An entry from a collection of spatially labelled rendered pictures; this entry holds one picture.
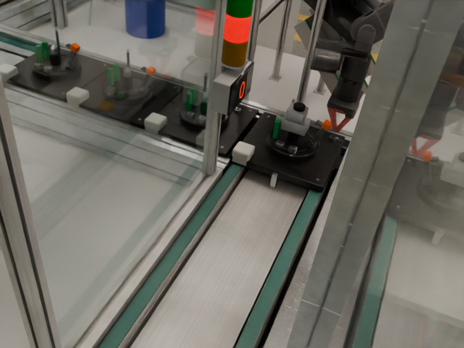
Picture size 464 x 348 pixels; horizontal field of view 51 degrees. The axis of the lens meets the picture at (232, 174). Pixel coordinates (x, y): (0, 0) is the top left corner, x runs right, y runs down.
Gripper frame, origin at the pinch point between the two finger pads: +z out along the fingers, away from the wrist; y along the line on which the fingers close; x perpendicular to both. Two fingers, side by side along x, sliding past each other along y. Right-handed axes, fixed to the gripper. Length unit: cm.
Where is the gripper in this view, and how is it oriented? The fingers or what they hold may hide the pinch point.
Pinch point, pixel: (336, 128)
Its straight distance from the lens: 123.8
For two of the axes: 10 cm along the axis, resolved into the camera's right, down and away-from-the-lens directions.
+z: -1.2, 7.6, 6.3
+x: 9.1, 3.4, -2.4
